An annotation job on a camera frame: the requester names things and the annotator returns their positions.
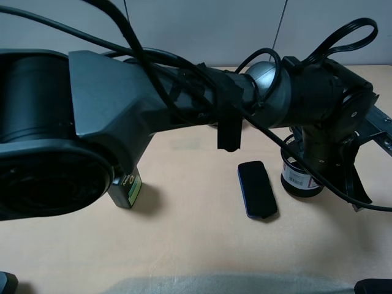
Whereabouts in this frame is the black whiteboard eraser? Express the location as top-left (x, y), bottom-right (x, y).
top-left (238, 160), bottom-right (278, 219)

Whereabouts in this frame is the black mesh pen holder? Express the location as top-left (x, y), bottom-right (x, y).
top-left (281, 149), bottom-right (323, 198)

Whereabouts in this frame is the black robot base right corner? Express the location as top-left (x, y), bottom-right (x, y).
top-left (354, 279), bottom-right (392, 294)

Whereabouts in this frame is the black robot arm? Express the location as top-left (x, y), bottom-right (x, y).
top-left (1, 50), bottom-right (377, 221)

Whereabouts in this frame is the black robot base left corner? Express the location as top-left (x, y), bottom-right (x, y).
top-left (0, 271), bottom-right (18, 294)

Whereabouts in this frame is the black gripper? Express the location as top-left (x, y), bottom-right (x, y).
top-left (302, 123), bottom-right (372, 204)

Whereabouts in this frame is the dark green pump bottle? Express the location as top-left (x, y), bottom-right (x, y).
top-left (108, 167), bottom-right (142, 209)

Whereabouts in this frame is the black camera cable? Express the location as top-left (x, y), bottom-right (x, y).
top-left (0, 0), bottom-right (392, 212)

